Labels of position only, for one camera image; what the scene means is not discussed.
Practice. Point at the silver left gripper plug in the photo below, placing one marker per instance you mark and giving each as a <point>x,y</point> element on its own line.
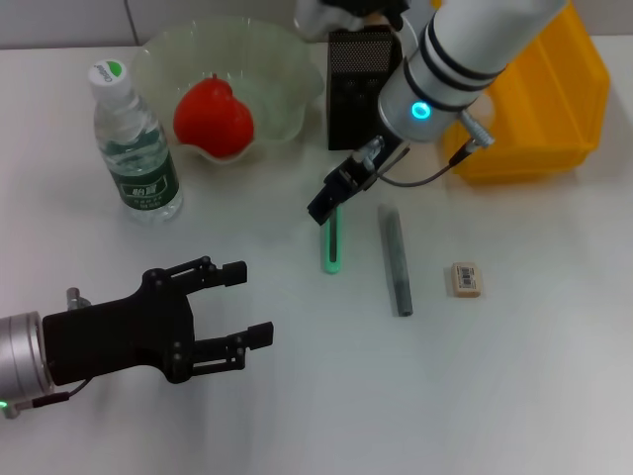
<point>76,297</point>

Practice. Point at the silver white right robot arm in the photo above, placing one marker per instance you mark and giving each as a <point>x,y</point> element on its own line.
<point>470,54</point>

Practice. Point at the red-orange toy orange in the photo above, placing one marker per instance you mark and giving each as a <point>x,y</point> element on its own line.
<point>212,119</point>

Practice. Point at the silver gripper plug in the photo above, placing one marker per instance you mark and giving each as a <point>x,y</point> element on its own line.
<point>372,151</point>
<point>76,297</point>

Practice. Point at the translucent wavy fruit plate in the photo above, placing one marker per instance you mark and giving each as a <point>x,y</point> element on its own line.
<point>277,74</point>

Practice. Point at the black mesh pen holder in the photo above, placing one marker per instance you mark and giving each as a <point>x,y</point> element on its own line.
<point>353,109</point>

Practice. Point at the grey pen tube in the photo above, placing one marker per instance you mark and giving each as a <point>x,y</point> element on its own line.
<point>395,267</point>

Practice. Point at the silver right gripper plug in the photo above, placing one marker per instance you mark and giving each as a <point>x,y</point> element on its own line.
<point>372,151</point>

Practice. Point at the beige eraser with barcode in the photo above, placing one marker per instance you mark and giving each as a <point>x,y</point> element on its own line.
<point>466,279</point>

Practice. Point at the yellow plastic bin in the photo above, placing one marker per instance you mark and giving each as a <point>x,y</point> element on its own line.
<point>559,123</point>

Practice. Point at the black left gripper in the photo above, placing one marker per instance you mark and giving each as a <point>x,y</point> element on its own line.
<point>118,336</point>

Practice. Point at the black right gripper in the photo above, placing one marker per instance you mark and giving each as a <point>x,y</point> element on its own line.
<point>356,173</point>

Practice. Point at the clear green-label water bottle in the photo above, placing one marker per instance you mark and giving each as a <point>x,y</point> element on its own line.
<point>141,168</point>

